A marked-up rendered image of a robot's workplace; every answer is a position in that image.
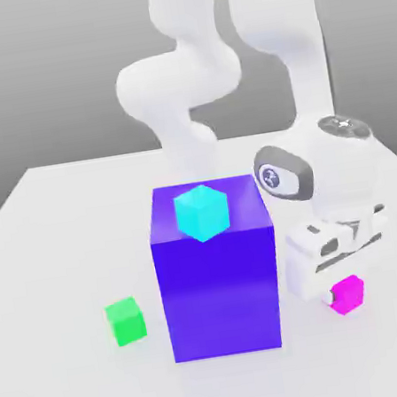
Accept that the small cyan cube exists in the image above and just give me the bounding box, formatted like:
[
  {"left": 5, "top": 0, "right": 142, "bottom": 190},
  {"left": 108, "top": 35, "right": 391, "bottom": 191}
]
[{"left": 171, "top": 180, "right": 235, "bottom": 247}]

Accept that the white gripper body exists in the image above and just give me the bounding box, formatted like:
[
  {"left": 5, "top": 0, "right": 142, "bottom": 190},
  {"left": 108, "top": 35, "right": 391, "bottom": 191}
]
[{"left": 282, "top": 243, "right": 373, "bottom": 305}]

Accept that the small green cube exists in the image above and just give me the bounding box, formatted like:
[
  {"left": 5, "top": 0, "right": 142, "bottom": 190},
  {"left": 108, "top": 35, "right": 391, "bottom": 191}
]
[{"left": 103, "top": 294, "right": 150, "bottom": 350}]

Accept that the small magenta cube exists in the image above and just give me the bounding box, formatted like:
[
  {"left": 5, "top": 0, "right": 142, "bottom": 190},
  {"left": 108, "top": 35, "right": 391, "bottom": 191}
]
[{"left": 325, "top": 272, "right": 370, "bottom": 318}]

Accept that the large blue box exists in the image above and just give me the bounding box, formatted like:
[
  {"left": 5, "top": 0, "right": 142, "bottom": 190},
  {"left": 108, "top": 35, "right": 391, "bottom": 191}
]
[{"left": 142, "top": 170, "right": 292, "bottom": 366}]

